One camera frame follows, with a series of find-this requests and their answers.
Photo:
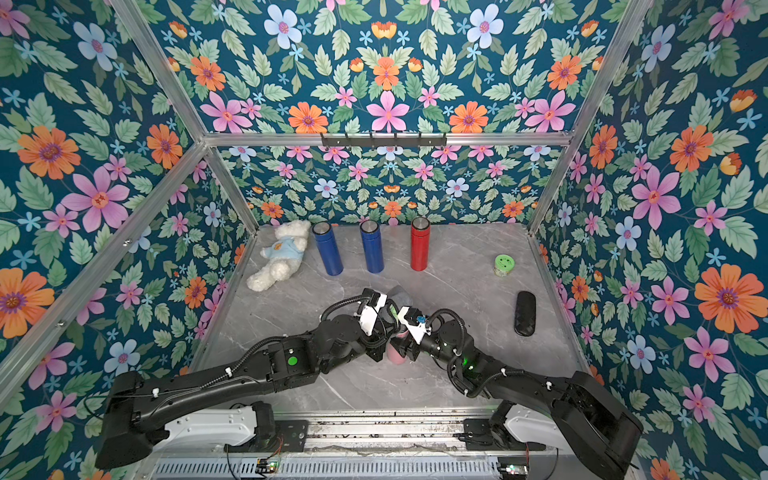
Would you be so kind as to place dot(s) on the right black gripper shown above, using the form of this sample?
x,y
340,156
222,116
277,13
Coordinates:
x,y
405,335

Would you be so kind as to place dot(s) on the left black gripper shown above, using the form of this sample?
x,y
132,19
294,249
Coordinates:
x,y
377,347

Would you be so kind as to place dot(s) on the pink thermos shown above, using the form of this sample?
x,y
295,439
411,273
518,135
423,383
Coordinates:
x,y
393,353

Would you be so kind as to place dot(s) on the blue thermos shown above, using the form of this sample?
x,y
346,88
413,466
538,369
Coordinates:
x,y
328,248
372,246

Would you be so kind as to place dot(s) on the red thermos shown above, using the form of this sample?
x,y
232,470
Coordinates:
x,y
420,241

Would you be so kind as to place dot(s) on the grey microfibre cloth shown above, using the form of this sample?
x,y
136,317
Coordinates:
x,y
398,305

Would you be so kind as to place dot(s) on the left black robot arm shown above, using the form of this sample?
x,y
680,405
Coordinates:
x,y
138,410

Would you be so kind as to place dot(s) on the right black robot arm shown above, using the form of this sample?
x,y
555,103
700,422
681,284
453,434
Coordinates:
x,y
602,433

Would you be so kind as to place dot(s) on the black oval case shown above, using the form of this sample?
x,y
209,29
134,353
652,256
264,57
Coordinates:
x,y
525,314

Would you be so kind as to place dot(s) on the white teddy bear toy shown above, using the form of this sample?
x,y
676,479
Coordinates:
x,y
284,256

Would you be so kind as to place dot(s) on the green round lid container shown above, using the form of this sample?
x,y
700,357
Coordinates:
x,y
503,265

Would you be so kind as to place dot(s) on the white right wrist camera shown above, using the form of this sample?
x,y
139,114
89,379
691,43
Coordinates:
x,y
414,322

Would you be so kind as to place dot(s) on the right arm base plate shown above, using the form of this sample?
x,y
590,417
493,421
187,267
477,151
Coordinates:
x,y
485,435

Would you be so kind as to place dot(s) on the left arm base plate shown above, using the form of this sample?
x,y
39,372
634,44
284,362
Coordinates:
x,y
282,435

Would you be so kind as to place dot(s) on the black hook rail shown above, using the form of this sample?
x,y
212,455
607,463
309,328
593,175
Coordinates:
x,y
370,140

